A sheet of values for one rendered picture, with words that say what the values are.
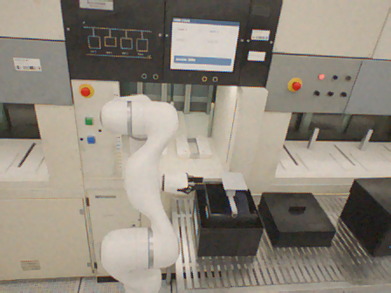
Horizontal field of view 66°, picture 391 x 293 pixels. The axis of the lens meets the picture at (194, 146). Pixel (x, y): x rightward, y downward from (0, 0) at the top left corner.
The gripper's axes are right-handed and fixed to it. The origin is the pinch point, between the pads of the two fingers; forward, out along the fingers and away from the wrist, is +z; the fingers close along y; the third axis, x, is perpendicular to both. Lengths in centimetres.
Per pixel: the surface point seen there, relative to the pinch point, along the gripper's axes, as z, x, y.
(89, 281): -61, -107, -29
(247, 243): 22.0, -21.9, 14.1
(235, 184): 15.0, 2.1, 3.2
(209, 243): 5.0, -21.7, 14.1
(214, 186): 9.1, -9.2, -9.8
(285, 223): 42.8, -20.2, 3.7
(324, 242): 62, -28, 9
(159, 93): -19, -6, -119
